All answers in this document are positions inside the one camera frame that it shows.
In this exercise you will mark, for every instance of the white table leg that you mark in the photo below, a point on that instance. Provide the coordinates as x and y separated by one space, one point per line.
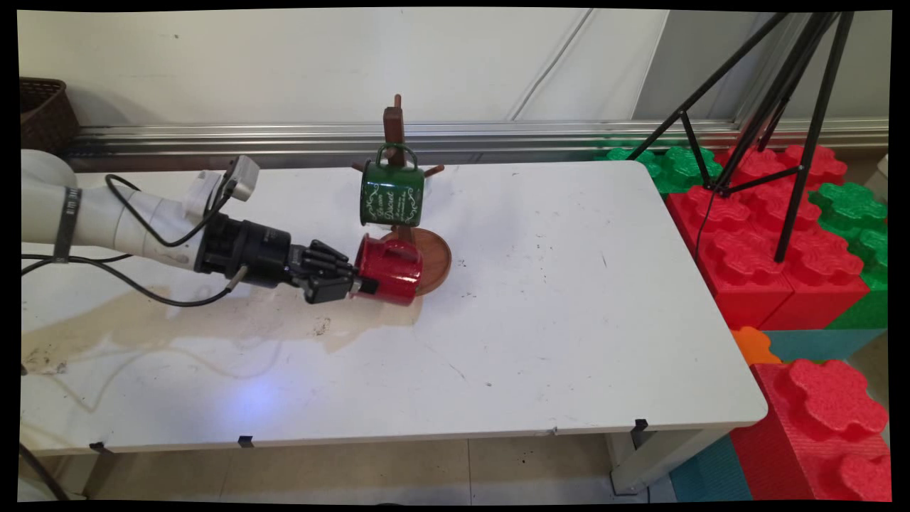
661 455

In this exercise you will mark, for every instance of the wooden mug tree stand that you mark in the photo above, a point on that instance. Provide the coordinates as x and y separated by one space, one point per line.
394 124

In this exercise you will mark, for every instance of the black table edge clip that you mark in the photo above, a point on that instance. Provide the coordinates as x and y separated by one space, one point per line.
640 425
99 448
246 441

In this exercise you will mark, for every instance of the black tripod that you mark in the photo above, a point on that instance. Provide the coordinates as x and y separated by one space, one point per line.
810 142

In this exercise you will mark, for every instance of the brown wicker basket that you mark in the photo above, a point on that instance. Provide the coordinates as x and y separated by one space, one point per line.
44 114

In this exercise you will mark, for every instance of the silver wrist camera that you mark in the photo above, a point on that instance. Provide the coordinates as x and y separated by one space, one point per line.
242 178

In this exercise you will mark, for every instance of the orange foam piece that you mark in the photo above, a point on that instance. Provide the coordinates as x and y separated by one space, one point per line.
752 346

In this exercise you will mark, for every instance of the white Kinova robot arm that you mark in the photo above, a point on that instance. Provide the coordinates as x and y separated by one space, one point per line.
106 217

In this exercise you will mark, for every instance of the red enamel mug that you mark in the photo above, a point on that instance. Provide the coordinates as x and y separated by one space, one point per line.
394 274

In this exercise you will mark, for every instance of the teal foam block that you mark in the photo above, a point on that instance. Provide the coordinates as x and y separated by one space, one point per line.
817 345
711 473

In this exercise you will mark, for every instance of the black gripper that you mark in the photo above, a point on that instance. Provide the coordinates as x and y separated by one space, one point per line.
249 252

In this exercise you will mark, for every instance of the green foam block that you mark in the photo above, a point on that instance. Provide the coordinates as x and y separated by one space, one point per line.
682 167
857 213

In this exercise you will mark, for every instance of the green enamel mug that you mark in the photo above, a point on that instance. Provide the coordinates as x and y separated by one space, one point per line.
391 199

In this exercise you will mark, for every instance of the aluminium rail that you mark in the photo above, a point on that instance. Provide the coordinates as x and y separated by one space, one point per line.
498 135

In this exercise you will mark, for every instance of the red foam block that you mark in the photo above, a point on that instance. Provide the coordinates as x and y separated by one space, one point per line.
828 277
817 427
739 277

